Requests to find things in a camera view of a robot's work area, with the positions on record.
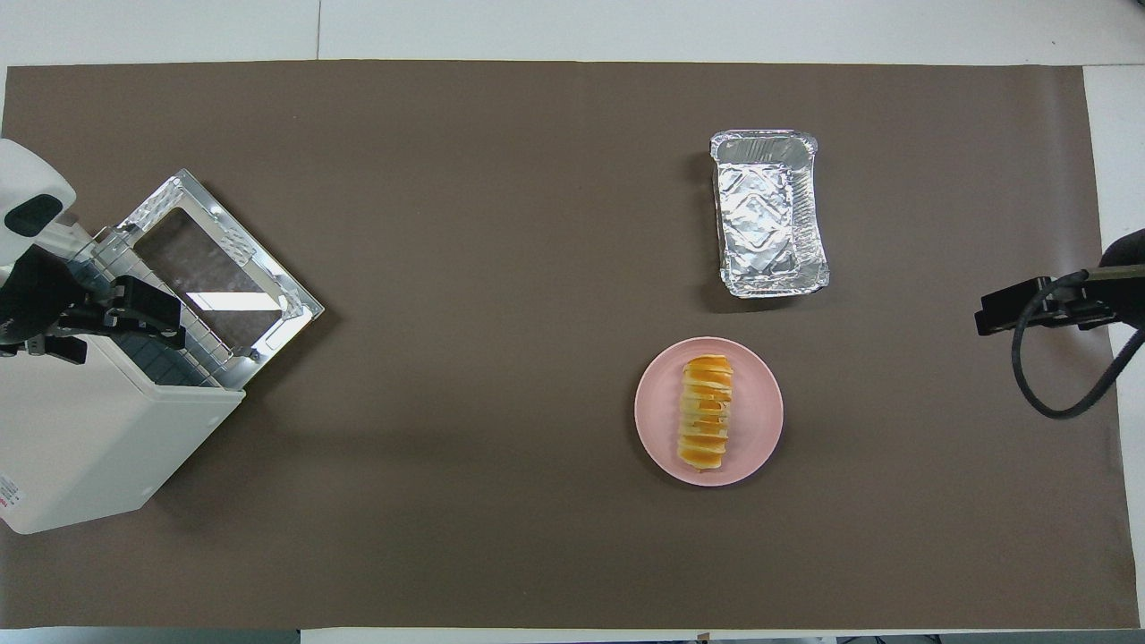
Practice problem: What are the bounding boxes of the golden ridged bread loaf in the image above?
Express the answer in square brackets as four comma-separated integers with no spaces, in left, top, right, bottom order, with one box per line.
[677,354,734,472]

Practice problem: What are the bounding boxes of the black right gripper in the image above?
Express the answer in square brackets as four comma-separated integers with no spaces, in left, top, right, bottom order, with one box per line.
[975,268,1145,337]

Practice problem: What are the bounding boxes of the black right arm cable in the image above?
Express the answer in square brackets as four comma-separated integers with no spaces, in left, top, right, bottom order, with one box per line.
[1011,268,1145,419]

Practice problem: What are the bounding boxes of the glass oven door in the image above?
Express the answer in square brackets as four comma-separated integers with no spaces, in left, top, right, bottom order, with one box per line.
[116,168,326,390]

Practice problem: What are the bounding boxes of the brown table mat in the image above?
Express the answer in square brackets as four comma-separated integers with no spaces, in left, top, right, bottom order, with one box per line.
[0,61,1141,631]

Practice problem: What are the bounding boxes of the cream toaster oven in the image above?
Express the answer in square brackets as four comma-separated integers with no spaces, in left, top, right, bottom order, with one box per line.
[0,224,247,536]

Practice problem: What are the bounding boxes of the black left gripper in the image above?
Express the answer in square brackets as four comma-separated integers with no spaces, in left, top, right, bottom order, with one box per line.
[0,246,187,365]

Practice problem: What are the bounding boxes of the pink round plate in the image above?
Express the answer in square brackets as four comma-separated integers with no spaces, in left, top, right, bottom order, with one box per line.
[634,336,785,487]

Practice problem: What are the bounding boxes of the aluminium foil tray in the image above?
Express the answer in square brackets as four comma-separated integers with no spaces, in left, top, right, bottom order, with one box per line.
[710,130,830,299]

